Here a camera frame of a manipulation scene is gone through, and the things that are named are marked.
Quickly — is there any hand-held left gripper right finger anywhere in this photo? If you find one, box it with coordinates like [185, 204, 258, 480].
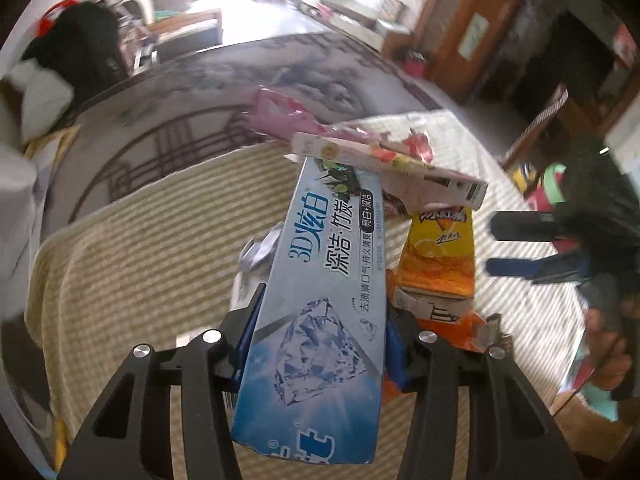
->
[382, 310, 583, 480]

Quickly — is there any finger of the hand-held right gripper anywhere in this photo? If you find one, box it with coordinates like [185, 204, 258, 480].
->
[490, 211, 581, 246]
[485, 255, 586, 286]

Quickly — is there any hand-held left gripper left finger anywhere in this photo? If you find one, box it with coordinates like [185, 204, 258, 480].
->
[57, 285, 266, 480]

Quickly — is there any red bin with green rim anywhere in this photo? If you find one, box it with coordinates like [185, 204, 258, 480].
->
[530, 162, 568, 213]

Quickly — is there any orange juice carton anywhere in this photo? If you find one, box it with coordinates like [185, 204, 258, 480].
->
[382, 203, 502, 403]

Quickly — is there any blue toothpaste box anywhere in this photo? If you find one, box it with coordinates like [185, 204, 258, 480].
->
[231, 155, 388, 465]

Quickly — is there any silver paper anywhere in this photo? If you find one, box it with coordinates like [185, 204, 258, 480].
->
[235, 222, 286, 281]

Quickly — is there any floral pink paper box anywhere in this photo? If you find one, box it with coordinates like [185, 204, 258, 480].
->
[285, 131, 488, 211]

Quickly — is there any small red trash bin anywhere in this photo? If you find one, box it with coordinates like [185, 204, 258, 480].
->
[405, 50, 428, 78]

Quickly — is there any person's right hand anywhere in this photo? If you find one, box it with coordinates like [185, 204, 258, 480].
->
[585, 305, 636, 391]

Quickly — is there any yellow striped cloth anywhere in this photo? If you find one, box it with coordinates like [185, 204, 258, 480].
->
[25, 110, 591, 480]

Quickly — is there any pink plastic bag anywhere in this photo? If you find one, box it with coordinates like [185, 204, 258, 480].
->
[245, 87, 436, 166]

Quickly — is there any grey patterned table mat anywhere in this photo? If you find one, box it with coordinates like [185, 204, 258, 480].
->
[40, 32, 446, 241]

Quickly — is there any low television cabinet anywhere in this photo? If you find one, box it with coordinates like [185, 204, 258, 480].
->
[292, 0, 416, 46]

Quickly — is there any yellow book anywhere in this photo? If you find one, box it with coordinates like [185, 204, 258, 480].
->
[25, 125, 81, 171]

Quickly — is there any wooden bench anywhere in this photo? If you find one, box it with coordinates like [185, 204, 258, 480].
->
[150, 7, 223, 58]

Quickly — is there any white grey cloth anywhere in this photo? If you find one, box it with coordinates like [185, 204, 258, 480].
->
[2, 60, 73, 141]

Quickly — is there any black coat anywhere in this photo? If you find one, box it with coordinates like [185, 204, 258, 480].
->
[22, 2, 128, 106]

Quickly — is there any red bag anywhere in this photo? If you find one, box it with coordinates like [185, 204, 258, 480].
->
[37, 0, 83, 36]

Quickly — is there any black cable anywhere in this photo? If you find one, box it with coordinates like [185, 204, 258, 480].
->
[550, 340, 626, 416]

